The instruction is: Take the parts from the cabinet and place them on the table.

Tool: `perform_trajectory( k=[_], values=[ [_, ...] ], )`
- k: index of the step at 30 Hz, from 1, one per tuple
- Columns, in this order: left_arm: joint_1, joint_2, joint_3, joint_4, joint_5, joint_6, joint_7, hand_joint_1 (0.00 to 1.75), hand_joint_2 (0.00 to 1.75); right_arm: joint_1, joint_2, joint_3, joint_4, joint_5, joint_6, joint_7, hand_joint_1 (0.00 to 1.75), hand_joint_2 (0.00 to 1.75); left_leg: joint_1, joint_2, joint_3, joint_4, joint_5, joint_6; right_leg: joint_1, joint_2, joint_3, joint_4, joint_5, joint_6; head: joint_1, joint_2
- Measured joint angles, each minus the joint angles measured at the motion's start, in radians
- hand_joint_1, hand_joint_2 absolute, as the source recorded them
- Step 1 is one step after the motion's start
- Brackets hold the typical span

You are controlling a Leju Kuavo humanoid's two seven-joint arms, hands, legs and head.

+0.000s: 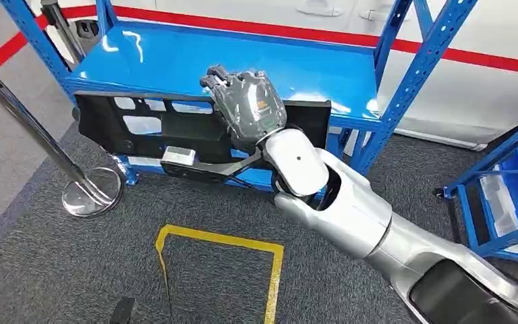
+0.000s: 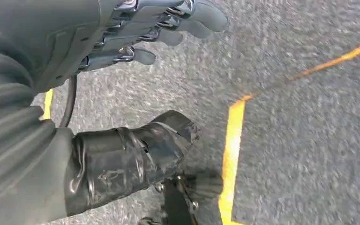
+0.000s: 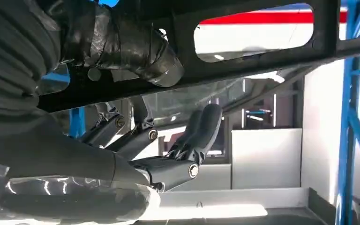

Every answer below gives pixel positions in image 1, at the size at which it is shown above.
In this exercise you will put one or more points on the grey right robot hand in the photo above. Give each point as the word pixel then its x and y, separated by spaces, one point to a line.
pixel 250 107

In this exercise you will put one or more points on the black plastic car panel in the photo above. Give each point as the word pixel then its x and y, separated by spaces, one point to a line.
pixel 183 134

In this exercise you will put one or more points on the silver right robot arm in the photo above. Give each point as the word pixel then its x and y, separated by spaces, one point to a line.
pixel 353 210

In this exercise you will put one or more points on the blue metal shelf rack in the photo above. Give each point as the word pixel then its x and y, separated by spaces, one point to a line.
pixel 241 58
pixel 467 214

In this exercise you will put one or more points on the yellow floor tape square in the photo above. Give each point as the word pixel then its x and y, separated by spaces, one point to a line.
pixel 223 240

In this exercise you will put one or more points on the white car with red stripe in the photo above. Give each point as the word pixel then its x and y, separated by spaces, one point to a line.
pixel 464 98

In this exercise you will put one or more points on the black robot foot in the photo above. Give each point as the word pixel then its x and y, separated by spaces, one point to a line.
pixel 122 311

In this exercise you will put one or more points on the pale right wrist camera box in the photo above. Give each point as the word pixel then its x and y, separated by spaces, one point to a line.
pixel 178 156

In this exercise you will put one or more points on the chrome stanchion post with base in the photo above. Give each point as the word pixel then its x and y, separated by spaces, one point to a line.
pixel 93 196

